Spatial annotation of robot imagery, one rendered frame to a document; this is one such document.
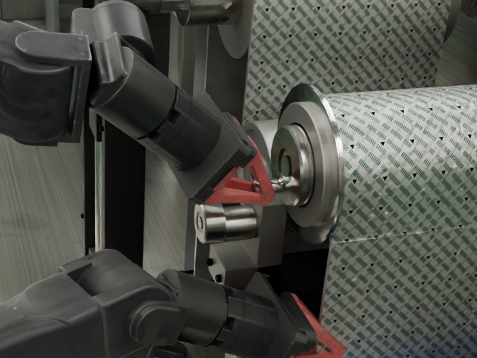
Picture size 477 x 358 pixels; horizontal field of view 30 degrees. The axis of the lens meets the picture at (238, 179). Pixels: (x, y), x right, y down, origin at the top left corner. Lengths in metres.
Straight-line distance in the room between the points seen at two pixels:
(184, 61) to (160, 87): 0.80
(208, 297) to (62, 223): 0.66
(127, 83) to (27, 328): 0.20
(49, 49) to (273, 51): 0.34
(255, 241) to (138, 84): 0.24
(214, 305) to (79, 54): 0.24
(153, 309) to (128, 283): 0.03
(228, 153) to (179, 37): 0.78
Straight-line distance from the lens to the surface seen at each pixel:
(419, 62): 1.05
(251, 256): 0.88
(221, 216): 0.84
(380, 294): 0.86
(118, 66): 0.70
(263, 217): 0.85
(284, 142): 0.81
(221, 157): 0.73
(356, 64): 1.01
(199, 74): 1.14
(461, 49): 1.19
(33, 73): 0.67
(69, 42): 0.70
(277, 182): 0.82
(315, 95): 0.79
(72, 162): 1.58
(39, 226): 1.39
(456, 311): 0.92
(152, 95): 0.70
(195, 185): 0.74
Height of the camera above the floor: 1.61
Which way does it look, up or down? 28 degrees down
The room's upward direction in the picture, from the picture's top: 5 degrees clockwise
